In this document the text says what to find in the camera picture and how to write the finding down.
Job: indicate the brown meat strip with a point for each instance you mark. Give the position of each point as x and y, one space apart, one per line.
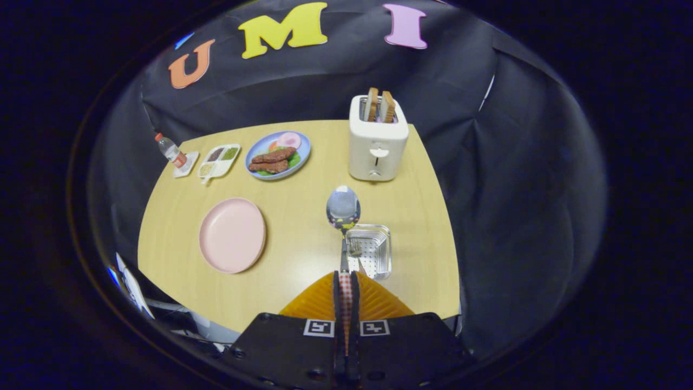
273 156
269 166

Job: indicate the green lettuce leaf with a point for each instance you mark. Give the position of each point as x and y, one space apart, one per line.
294 160

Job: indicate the pink ham slice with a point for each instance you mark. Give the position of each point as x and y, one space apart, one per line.
289 140

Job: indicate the blue food plate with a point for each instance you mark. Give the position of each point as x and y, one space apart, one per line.
305 146

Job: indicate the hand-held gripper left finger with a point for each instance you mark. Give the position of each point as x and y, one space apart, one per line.
336 303

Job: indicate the white paper board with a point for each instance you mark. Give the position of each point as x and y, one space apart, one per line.
132 287

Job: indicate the pink plate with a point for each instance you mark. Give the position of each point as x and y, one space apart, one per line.
233 235

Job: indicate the small white square dish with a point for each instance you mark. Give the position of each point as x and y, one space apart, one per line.
184 171

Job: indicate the brown toast slice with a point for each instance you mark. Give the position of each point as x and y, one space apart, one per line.
371 104
387 106

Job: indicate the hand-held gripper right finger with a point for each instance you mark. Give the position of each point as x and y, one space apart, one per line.
354 303

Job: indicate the clear bottle with red label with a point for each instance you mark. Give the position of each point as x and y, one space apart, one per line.
169 149

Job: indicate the white toaster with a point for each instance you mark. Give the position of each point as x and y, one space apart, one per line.
379 141

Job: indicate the white divided seasoning tray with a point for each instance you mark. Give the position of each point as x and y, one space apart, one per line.
216 168

